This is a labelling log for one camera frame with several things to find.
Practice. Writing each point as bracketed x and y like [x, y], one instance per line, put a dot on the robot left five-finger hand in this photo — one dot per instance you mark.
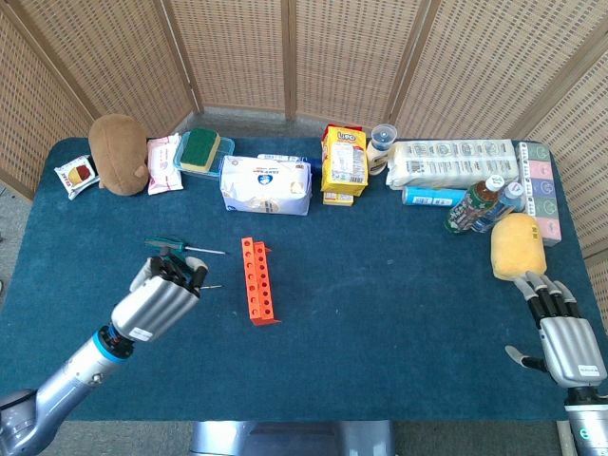
[152, 306]

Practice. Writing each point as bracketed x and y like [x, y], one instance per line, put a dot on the robot right five-finger hand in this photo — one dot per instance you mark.
[567, 349]

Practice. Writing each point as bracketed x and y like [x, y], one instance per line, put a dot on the robot right silver arm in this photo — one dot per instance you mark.
[589, 423]

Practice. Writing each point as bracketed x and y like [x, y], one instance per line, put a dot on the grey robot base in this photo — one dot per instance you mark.
[294, 439]

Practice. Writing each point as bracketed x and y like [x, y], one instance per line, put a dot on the robot left silver arm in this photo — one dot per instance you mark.
[62, 389]

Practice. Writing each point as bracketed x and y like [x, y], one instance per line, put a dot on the silver black precision screwdriver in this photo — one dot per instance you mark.
[214, 286]

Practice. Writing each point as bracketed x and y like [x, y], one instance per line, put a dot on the orange test tube rack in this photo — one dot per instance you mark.
[256, 280]

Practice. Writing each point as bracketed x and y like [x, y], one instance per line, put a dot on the yellow bread plush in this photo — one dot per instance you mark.
[518, 247]

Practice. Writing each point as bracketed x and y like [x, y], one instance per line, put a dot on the pink wet wipes pack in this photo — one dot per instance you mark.
[164, 164]

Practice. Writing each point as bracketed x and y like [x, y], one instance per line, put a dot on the white red yellow snack packet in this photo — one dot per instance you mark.
[76, 176]

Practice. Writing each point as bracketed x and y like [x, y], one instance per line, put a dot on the brown plush toy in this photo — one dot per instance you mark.
[119, 154]

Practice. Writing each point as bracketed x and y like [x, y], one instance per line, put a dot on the multicolour pocket tissue pack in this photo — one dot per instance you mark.
[541, 190]

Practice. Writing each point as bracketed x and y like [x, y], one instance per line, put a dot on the green yellow sponge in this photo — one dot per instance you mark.
[199, 149]

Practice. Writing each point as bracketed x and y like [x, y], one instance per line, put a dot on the blue label water bottle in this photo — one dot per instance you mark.
[510, 195]

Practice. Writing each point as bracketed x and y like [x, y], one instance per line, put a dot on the white blue tissue pack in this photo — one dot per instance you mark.
[266, 187]

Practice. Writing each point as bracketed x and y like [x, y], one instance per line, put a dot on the clear plastic container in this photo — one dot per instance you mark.
[225, 152]

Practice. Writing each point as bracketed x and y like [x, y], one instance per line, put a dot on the green tea bottle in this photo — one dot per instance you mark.
[470, 206]

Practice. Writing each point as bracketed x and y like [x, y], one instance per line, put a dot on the blue table cloth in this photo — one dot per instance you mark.
[380, 309]

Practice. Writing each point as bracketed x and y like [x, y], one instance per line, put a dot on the white blue flat box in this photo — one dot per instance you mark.
[280, 157]

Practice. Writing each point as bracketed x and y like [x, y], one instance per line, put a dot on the blue cylindrical can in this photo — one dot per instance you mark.
[427, 196]

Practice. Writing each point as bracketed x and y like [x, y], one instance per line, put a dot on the small flat yellow box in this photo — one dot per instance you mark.
[338, 199]

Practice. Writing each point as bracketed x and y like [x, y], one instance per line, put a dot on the white toilet paper pack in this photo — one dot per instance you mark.
[451, 164]

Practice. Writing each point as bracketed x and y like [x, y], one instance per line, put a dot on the yellow biscuit box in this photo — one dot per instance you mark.
[344, 161]

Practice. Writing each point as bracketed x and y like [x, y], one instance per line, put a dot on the white jar with clear cap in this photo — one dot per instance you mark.
[380, 152]

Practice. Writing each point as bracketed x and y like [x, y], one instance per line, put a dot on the wicker folding screen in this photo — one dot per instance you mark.
[237, 47]

